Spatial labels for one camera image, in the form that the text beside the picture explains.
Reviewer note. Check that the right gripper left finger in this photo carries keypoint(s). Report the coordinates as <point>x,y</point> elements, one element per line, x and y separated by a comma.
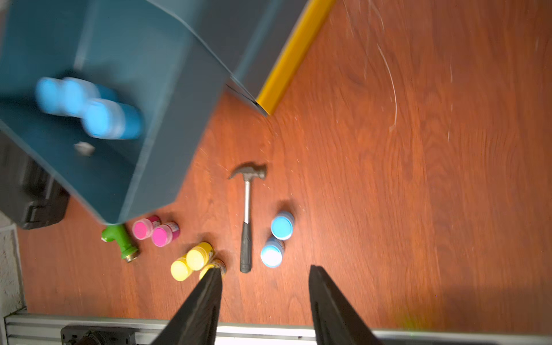
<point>197,319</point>

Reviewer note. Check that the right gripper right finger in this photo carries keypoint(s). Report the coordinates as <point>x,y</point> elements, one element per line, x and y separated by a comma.
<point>335,320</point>

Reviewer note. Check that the blue paint can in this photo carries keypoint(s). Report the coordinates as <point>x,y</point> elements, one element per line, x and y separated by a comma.
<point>47,95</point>
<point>105,119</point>
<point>282,225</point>
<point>75,94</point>
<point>272,253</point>

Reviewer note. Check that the teal top drawer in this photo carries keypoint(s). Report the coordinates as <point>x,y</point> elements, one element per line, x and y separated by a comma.
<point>151,60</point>

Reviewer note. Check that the pink paint can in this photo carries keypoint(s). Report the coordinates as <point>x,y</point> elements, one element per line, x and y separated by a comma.
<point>143,228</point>
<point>165,233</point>

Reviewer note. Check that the teal drawer cabinet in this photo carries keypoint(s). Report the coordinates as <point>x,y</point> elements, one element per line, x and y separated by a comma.
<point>260,43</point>

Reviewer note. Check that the green toy drill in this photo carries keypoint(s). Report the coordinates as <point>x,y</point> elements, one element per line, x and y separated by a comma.
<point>118,233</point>

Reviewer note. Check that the steel claw hammer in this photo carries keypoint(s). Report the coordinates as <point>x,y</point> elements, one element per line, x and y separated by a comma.
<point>249,171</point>

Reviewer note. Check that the black tool case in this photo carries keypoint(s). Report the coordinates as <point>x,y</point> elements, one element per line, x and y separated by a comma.
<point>30,196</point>

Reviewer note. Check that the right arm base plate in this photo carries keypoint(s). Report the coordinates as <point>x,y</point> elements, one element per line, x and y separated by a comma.
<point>97,335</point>

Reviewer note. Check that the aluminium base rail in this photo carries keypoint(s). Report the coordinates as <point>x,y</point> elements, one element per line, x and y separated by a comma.
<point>29,328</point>

